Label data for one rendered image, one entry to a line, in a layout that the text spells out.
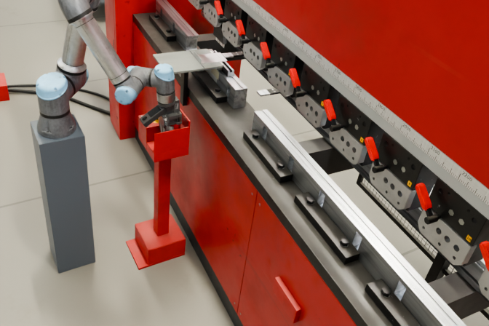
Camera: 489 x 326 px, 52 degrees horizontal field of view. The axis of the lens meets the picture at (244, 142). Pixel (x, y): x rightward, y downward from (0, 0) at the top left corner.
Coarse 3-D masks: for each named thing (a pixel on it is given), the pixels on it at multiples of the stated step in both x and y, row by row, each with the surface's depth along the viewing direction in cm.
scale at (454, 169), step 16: (288, 32) 167; (304, 48) 160; (320, 64) 154; (368, 96) 137; (384, 112) 132; (400, 128) 128; (416, 144) 124; (448, 160) 116; (464, 176) 112; (480, 192) 109
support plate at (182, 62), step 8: (160, 56) 225; (168, 56) 226; (176, 56) 226; (184, 56) 227; (192, 56) 228; (176, 64) 220; (184, 64) 221; (192, 64) 222; (200, 64) 223; (208, 64) 224; (216, 64) 224; (176, 72) 215; (184, 72) 217
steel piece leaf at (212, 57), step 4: (196, 56) 226; (200, 56) 229; (204, 56) 229; (208, 56) 230; (212, 56) 230; (216, 56) 230; (200, 60) 223; (204, 60) 226; (208, 60) 226; (212, 60) 226; (216, 60) 227; (220, 60) 227
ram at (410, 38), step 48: (240, 0) 193; (288, 0) 163; (336, 0) 142; (384, 0) 125; (432, 0) 112; (480, 0) 101; (288, 48) 169; (336, 48) 145; (384, 48) 128; (432, 48) 114; (480, 48) 103; (384, 96) 131; (432, 96) 117; (480, 96) 105; (432, 144) 119; (480, 144) 107
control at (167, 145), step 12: (144, 132) 221; (156, 132) 221; (168, 132) 212; (180, 132) 216; (144, 144) 225; (156, 144) 213; (168, 144) 216; (180, 144) 219; (156, 156) 216; (168, 156) 220
